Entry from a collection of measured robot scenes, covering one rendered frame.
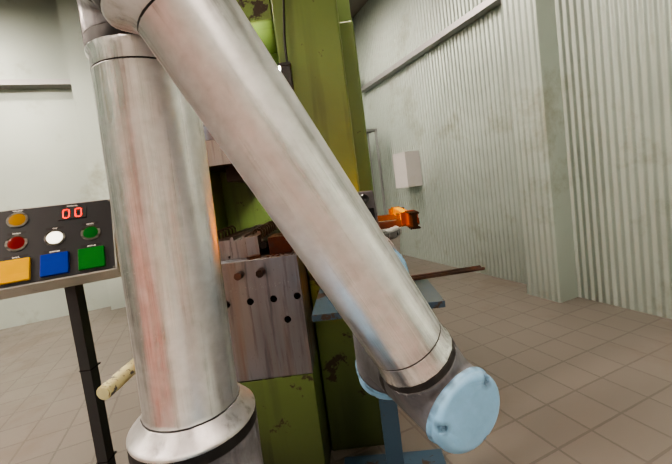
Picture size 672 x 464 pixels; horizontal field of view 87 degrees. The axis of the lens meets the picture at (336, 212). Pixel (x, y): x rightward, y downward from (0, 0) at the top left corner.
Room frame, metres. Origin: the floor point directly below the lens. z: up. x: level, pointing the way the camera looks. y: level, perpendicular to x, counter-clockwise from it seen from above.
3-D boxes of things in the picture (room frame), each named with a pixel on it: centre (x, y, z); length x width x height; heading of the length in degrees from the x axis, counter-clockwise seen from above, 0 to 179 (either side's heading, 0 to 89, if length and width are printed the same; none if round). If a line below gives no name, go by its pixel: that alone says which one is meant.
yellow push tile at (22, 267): (1.08, 1.00, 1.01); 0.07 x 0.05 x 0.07; 114
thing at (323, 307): (1.18, -0.09, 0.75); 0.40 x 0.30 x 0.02; 87
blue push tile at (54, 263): (1.12, 0.91, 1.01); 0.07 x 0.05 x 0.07; 114
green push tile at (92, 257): (1.16, 0.82, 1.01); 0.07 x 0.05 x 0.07; 114
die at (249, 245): (1.52, 0.40, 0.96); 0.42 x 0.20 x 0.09; 179
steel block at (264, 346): (1.53, 0.35, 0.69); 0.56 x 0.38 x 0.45; 179
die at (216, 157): (1.52, 0.40, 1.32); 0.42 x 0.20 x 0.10; 179
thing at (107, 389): (1.23, 0.75, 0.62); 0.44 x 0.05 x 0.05; 179
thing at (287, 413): (1.53, 0.35, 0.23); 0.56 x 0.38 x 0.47; 179
